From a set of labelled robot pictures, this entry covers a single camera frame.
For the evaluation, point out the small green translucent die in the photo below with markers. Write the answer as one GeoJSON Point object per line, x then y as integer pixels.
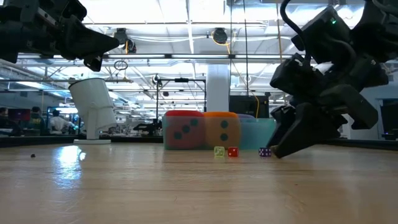
{"type": "Point", "coordinates": [219, 151]}

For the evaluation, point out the red monitor screen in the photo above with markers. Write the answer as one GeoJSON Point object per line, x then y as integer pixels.
{"type": "Point", "coordinates": [18, 114]}

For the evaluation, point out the small red translucent die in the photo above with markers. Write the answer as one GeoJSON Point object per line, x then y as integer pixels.
{"type": "Point", "coordinates": [233, 152]}

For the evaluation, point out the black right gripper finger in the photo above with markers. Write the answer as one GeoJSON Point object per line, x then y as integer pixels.
{"type": "Point", "coordinates": [311, 127]}
{"type": "Point", "coordinates": [281, 121]}

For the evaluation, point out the black table frame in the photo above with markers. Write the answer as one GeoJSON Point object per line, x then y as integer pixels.
{"type": "Point", "coordinates": [31, 141]}

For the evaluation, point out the small purple translucent die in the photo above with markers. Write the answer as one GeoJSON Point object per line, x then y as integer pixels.
{"type": "Point", "coordinates": [265, 152]}

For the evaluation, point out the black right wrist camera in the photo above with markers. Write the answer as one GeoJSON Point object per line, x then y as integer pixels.
{"type": "Point", "coordinates": [323, 34]}

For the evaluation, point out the black gantry frame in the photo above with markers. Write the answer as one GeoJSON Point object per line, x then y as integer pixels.
{"type": "Point", "coordinates": [182, 80]}

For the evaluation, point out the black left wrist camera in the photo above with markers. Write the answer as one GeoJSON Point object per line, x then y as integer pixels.
{"type": "Point", "coordinates": [62, 7]}

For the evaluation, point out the large red foam die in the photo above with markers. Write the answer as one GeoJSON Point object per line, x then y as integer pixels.
{"type": "Point", "coordinates": [183, 113]}

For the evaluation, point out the teal translucent plastic bin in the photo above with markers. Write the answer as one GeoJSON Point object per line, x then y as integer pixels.
{"type": "Point", "coordinates": [258, 133]}

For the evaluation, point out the large purple foam die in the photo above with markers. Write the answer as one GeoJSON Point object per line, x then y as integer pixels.
{"type": "Point", "coordinates": [246, 116]}

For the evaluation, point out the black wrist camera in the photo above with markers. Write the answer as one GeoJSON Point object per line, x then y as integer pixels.
{"type": "Point", "coordinates": [62, 7]}
{"type": "Point", "coordinates": [323, 34]}

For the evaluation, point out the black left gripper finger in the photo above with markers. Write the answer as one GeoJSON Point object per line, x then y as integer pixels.
{"type": "Point", "coordinates": [87, 40]}

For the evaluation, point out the white building column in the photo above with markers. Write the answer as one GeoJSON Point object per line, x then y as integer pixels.
{"type": "Point", "coordinates": [217, 90]}

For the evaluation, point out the white cylindrical device on stand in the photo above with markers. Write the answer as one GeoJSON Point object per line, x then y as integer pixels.
{"type": "Point", "coordinates": [93, 102]}

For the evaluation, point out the black computer box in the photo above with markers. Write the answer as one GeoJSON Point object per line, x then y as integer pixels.
{"type": "Point", "coordinates": [245, 105]}

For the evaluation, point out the large orange foam die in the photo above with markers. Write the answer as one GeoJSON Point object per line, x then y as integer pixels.
{"type": "Point", "coordinates": [220, 114]}

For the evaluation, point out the dark monitor screen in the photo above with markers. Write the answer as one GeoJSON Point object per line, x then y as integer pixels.
{"type": "Point", "coordinates": [390, 121]}

